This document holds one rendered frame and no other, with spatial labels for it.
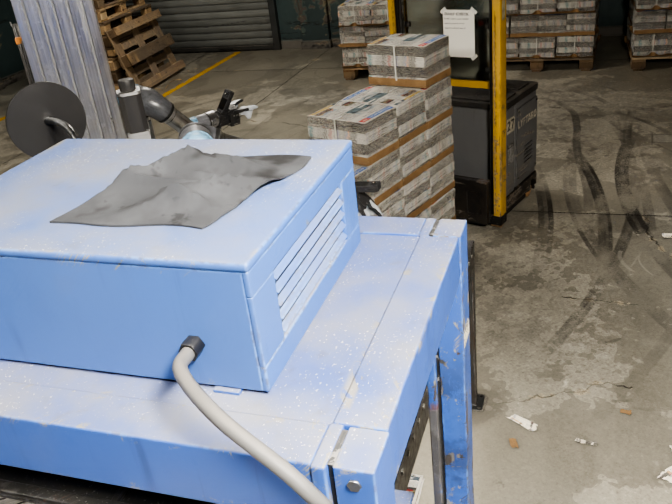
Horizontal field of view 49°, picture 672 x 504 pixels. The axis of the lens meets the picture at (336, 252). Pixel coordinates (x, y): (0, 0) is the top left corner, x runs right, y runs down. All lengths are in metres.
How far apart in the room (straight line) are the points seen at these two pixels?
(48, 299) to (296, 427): 0.40
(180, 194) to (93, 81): 1.67
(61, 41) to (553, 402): 2.44
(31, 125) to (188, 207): 0.71
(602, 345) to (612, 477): 0.87
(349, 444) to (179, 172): 0.52
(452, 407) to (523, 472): 1.53
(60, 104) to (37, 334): 0.69
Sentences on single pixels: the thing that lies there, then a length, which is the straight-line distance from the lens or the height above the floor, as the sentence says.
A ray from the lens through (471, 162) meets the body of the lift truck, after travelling 4.92.
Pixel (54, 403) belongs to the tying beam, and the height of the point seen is 1.55.
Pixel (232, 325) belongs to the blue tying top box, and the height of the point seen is 1.66.
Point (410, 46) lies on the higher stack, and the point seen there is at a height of 1.29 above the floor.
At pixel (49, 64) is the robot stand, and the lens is 2.72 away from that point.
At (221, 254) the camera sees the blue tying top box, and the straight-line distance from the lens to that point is 0.93.
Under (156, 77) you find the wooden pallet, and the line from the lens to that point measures 9.72.
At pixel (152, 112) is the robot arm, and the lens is 3.12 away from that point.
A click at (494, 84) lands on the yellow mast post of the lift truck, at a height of 0.95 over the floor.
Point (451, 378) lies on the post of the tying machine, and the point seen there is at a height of 1.22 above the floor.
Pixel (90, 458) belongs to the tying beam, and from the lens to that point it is 1.08.
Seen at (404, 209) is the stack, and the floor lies 0.47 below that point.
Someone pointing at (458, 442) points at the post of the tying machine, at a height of 1.05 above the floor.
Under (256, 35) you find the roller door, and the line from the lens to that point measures 10.93.
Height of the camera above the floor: 2.16
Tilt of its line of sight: 27 degrees down
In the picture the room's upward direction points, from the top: 7 degrees counter-clockwise
